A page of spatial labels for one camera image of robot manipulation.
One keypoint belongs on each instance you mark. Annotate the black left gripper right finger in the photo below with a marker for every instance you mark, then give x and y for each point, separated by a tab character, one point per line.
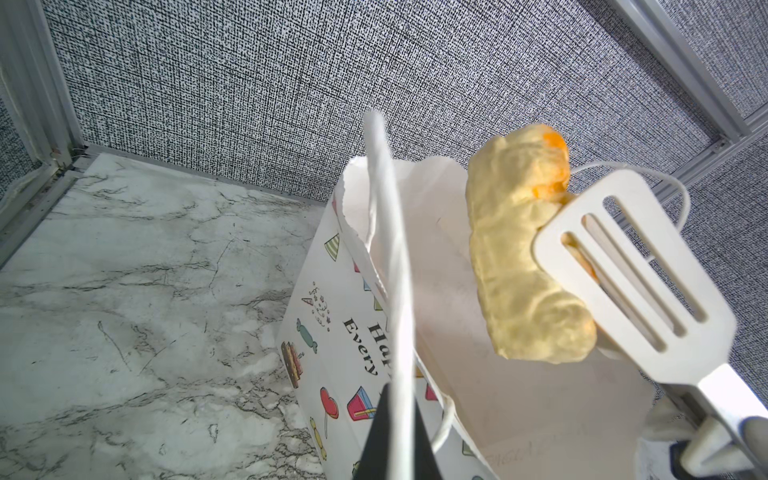
425	464

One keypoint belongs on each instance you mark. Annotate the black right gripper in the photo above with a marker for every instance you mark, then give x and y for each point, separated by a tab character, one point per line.
691	460

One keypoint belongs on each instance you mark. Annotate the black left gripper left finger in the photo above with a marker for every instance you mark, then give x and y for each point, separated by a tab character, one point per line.
373	464

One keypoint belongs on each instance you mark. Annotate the white paper gift bag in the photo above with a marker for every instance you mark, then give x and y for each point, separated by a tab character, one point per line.
392	223

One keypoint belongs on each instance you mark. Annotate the fake bread roll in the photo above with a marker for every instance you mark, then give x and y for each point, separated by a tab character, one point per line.
516	184

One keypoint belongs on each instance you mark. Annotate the white slotted bread tongs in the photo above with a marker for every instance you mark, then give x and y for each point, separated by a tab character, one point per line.
615	249

